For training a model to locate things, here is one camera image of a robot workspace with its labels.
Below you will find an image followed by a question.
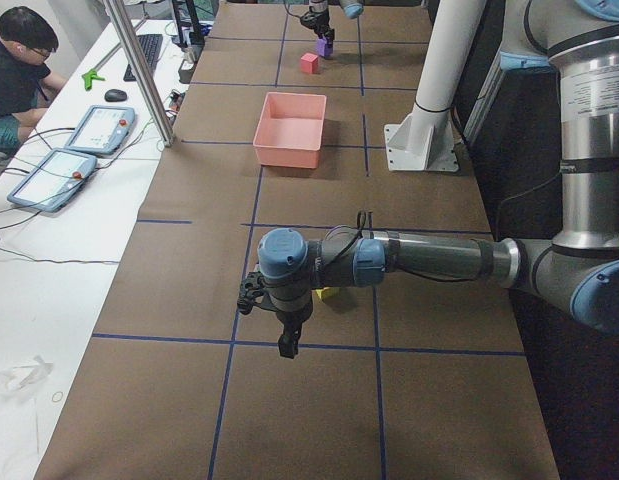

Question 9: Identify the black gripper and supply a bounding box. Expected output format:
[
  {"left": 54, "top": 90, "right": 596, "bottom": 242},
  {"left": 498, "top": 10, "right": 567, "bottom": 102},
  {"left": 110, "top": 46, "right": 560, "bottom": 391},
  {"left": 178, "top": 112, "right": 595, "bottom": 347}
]
[
  {"left": 276, "top": 313, "right": 310, "bottom": 359},
  {"left": 299, "top": 11, "right": 335, "bottom": 57}
]

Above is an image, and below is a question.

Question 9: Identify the purple foam block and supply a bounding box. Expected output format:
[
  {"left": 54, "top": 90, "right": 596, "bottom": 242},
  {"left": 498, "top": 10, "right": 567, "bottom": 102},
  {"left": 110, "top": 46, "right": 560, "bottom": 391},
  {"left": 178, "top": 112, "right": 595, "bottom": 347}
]
[{"left": 315, "top": 40, "right": 330, "bottom": 58}]

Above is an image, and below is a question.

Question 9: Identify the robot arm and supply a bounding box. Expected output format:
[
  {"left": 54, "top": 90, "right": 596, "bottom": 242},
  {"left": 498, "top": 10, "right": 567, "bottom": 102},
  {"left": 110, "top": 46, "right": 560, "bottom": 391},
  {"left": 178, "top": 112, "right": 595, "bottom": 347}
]
[
  {"left": 300, "top": 0, "right": 364, "bottom": 58},
  {"left": 237, "top": 1, "right": 619, "bottom": 358}
]

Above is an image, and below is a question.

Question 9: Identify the pink plastic bin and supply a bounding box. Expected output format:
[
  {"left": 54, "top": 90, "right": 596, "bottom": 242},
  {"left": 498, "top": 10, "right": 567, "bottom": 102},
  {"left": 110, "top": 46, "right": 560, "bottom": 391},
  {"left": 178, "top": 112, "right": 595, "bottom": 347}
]
[{"left": 253, "top": 92, "right": 327, "bottom": 169}]

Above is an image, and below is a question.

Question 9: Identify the red foam block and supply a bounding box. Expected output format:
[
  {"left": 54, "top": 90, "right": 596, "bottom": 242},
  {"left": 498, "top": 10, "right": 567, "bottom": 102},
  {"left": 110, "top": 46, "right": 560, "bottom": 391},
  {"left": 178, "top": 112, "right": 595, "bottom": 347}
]
[{"left": 299, "top": 52, "right": 320, "bottom": 75}]

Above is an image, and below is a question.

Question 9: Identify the yellow-green foam block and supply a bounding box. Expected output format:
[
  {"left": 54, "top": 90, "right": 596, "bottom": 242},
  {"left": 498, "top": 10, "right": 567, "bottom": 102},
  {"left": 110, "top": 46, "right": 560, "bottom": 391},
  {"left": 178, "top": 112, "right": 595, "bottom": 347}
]
[{"left": 315, "top": 287, "right": 340, "bottom": 302}]

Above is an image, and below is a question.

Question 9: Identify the grey power adapter box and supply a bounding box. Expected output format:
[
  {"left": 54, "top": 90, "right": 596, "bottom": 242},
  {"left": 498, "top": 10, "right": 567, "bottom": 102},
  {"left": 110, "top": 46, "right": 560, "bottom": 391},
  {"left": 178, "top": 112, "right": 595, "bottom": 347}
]
[{"left": 178, "top": 45, "right": 203, "bottom": 84}]

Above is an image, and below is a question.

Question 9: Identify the black keyboard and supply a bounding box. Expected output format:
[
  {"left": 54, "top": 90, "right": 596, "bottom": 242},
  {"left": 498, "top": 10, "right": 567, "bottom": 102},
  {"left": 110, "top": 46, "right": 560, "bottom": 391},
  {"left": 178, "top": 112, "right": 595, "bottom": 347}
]
[{"left": 123, "top": 33, "right": 163, "bottom": 82}]

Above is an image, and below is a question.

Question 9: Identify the black computer mouse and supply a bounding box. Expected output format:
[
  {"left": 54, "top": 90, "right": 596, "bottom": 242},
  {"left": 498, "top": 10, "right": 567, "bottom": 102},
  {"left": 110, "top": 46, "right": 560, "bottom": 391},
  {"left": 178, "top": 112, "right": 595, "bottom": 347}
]
[{"left": 104, "top": 89, "right": 128, "bottom": 103}]

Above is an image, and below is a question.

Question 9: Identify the green plastic clamp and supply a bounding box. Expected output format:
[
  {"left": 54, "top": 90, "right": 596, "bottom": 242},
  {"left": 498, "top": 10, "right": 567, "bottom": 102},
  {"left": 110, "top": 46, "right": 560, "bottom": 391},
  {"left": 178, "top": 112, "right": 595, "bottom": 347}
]
[{"left": 82, "top": 69, "right": 105, "bottom": 91}]

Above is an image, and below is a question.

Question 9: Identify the far teach pendant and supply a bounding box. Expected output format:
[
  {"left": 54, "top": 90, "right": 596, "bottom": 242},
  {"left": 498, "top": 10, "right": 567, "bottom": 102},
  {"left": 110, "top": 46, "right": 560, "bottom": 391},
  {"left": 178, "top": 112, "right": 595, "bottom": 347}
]
[{"left": 65, "top": 105, "right": 136, "bottom": 155}]

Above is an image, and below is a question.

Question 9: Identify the teach pendant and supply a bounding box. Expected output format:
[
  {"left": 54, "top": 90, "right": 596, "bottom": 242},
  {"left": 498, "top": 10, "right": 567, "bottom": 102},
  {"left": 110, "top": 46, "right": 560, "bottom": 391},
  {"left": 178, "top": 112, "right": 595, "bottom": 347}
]
[
  {"left": 65, "top": 105, "right": 136, "bottom": 155},
  {"left": 7, "top": 148, "right": 97, "bottom": 213}
]

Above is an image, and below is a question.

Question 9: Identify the crumpled clear plastic wrap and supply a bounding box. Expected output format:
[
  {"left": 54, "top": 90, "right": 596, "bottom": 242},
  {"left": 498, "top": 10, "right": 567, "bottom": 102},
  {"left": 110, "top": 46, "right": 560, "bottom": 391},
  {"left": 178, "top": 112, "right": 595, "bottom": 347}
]
[{"left": 0, "top": 355, "right": 54, "bottom": 397}]

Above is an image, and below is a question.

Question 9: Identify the near teach pendant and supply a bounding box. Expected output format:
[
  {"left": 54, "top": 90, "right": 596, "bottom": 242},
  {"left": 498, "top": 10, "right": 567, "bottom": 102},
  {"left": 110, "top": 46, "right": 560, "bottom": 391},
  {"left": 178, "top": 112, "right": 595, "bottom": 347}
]
[{"left": 7, "top": 148, "right": 97, "bottom": 213}]

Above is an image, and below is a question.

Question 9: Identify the seated person in black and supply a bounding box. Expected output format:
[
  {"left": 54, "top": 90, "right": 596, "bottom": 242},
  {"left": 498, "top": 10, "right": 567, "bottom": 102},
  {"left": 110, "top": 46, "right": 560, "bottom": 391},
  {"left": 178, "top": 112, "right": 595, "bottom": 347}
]
[{"left": 0, "top": 6, "right": 66, "bottom": 153}]

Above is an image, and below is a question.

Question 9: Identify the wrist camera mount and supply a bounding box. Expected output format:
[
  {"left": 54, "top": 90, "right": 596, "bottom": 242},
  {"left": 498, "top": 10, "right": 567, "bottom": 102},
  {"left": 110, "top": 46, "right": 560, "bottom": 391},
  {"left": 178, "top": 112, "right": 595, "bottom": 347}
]
[{"left": 237, "top": 272, "right": 266, "bottom": 315}]

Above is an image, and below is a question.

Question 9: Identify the white mounting post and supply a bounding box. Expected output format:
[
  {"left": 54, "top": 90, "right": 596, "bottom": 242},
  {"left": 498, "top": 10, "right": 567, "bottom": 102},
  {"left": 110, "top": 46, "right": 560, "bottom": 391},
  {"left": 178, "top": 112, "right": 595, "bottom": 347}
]
[{"left": 384, "top": 1, "right": 505, "bottom": 172}]

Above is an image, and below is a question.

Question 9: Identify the aluminium frame post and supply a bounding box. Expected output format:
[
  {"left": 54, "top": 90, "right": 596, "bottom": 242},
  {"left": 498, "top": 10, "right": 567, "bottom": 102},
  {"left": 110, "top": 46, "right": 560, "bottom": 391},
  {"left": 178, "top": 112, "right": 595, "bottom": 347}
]
[{"left": 103, "top": 0, "right": 175, "bottom": 147}]

